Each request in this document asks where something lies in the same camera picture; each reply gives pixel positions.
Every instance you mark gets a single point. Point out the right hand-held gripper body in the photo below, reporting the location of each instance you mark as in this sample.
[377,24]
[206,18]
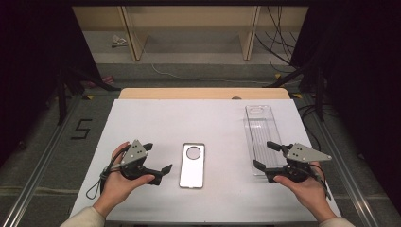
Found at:
[299,157]

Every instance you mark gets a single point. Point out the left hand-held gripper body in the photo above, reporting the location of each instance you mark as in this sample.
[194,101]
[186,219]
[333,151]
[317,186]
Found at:
[134,154]

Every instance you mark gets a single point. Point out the clear plastic box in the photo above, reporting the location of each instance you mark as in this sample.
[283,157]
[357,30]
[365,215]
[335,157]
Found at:
[263,132]

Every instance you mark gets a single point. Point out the person's right hand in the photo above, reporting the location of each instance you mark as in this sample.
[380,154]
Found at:
[307,192]

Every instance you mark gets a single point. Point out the person's left hand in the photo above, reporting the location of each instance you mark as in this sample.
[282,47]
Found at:
[115,186]

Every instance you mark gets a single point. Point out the white table mat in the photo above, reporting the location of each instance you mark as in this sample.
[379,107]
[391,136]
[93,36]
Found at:
[227,126]

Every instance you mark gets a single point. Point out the black tripod stand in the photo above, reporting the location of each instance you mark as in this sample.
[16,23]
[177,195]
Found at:
[67,82]
[318,82]

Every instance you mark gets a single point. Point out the pink cloth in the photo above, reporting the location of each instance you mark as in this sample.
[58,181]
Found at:
[105,80]

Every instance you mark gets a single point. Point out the black curtain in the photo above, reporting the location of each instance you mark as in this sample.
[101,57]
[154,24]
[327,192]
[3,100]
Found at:
[31,63]
[362,78]

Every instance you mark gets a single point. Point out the crumpled white paper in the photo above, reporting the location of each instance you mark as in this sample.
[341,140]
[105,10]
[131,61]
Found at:
[119,41]

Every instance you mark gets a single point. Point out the beige wooden desk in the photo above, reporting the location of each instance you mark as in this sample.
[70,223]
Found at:
[189,19]

